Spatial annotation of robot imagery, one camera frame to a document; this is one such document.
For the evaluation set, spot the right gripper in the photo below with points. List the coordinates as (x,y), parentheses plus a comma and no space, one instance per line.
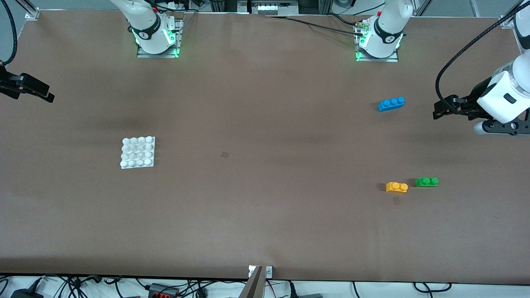
(9,84)

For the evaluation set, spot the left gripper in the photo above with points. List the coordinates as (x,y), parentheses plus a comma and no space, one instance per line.
(479,92)

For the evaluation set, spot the yellow two-stud block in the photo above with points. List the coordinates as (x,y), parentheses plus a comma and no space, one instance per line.
(396,187)

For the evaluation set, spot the white studded base plate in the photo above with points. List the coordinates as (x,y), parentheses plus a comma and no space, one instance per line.
(138,152)

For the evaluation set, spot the blue three-stud block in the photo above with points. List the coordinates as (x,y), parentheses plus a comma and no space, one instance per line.
(391,104)

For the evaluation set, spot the green two-stud block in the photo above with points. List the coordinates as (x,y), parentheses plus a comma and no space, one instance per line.
(426,182)

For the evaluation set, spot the black power adapter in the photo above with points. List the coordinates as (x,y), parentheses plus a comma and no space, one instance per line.
(27,293)

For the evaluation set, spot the white power strip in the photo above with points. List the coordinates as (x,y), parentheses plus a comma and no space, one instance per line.
(273,7)

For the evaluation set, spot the black box with orange connectors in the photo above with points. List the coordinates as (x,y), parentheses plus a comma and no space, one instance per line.
(163,290)

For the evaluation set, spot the black power plug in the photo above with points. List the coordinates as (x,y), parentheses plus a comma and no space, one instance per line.
(304,294)

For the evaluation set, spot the silver table corner bracket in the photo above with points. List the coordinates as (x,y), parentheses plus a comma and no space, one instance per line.
(507,21)
(32,14)

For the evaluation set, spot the silver table edge bracket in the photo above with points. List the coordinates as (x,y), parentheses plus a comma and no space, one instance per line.
(269,272)

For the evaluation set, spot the brown camera support post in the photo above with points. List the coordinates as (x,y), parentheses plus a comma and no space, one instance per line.
(254,285)

